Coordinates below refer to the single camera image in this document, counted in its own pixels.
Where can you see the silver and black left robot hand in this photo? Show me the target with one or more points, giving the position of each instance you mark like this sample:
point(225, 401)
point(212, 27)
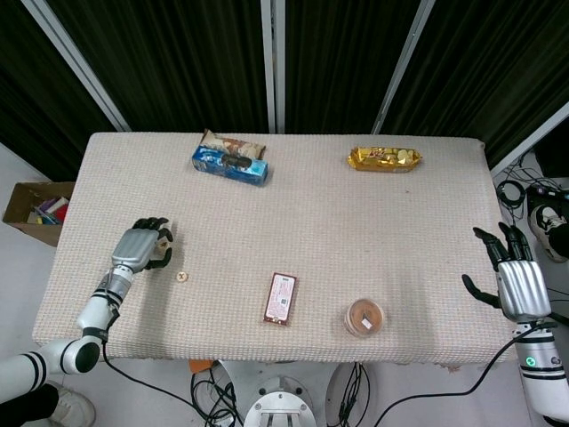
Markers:
point(133, 247)

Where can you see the silver and black right robot hand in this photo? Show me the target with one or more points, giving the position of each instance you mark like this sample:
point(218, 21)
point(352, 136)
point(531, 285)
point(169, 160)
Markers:
point(522, 289)

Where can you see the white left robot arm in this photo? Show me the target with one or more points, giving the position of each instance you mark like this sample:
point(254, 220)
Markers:
point(95, 311)

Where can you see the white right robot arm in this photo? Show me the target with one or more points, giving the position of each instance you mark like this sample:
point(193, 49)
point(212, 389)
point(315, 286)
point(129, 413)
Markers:
point(542, 369)

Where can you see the round white robot base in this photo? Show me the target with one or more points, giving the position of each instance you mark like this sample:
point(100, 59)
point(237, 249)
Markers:
point(280, 402)

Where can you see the white and black sneaker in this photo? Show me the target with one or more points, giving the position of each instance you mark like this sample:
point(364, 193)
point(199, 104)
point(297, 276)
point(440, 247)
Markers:
point(544, 222)

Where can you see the purple booklet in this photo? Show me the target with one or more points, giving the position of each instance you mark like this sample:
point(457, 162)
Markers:
point(50, 206)

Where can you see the brown cardboard box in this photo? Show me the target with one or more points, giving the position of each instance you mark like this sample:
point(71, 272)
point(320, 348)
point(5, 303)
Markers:
point(18, 209)

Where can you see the blue cookie box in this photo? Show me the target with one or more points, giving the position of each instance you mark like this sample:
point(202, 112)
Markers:
point(231, 168)

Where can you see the orange tag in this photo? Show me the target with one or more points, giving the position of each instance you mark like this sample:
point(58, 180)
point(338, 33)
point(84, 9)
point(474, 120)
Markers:
point(200, 365)

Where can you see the brown and white snack packet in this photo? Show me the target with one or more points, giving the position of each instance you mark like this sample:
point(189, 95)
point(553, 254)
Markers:
point(226, 143)

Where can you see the clear plastic cookie tub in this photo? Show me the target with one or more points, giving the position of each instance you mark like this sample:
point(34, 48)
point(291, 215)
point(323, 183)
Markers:
point(364, 316)

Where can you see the plain white sneaker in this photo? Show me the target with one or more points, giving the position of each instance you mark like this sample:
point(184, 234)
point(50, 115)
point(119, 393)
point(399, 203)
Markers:
point(73, 407)

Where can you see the dark green curtain panel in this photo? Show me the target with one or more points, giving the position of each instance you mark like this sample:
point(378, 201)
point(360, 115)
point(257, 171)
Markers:
point(178, 58)
point(35, 89)
point(498, 58)
point(342, 58)

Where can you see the gold foil snack packet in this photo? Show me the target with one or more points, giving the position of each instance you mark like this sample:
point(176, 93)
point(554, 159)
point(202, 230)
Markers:
point(382, 159)

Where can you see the black trouser leg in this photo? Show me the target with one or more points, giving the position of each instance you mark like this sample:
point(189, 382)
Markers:
point(24, 405)

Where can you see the beige waffle-weave tablecloth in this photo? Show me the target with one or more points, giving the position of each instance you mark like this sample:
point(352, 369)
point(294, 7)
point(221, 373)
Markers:
point(333, 222)

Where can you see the white metal frame post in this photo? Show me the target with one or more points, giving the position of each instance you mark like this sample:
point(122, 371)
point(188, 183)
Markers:
point(273, 66)
point(529, 140)
point(75, 62)
point(400, 71)

